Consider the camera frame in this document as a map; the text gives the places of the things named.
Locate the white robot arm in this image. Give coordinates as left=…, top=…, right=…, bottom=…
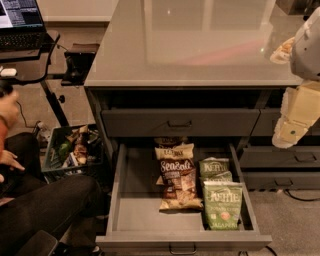
left=270, top=7, right=320, bottom=149

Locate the white mouse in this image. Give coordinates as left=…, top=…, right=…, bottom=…
left=0, top=68, right=17, bottom=77

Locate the black laptop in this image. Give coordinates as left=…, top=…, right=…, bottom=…
left=0, top=0, right=46, bottom=51

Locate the seated person in black trousers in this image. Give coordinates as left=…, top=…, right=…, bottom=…
left=0, top=91, right=102, bottom=256

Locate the rear green Kettle chip bag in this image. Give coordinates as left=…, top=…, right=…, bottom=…
left=199, top=157, right=233, bottom=186

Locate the black side desk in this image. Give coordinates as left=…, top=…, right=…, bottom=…
left=0, top=30, right=69, bottom=126

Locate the person's hand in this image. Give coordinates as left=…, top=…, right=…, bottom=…
left=0, top=150, right=25, bottom=171

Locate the grey top right drawer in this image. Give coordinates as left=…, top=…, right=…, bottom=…
left=252, top=108, right=320, bottom=136

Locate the rear brown chip bag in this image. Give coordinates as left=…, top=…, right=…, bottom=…
left=154, top=136, right=188, bottom=148

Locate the grey top left drawer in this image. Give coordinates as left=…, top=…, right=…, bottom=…
left=101, top=108, right=259, bottom=137

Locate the open grey middle drawer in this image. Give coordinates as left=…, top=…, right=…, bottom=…
left=97, top=144, right=272, bottom=256

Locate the grey cabinet with glossy top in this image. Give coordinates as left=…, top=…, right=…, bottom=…
left=85, top=0, right=319, bottom=190

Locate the grey right lower drawer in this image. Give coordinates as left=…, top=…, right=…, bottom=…
left=239, top=146, right=320, bottom=168

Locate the dark object on counter corner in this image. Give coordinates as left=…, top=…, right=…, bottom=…
left=276, top=0, right=320, bottom=20

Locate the black floor cable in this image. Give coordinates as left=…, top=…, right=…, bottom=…
left=283, top=189, right=320, bottom=203

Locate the green kettle chip bag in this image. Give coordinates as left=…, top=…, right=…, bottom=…
left=199, top=157, right=233, bottom=186
left=203, top=181, right=243, bottom=231

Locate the brown sea salt chip bag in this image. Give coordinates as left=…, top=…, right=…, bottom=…
left=155, top=143, right=203, bottom=211

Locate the green crate of snacks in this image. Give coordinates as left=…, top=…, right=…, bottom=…
left=42, top=124, right=104, bottom=183

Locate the front green Kettle chip bag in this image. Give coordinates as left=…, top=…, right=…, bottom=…
left=203, top=181, right=243, bottom=231

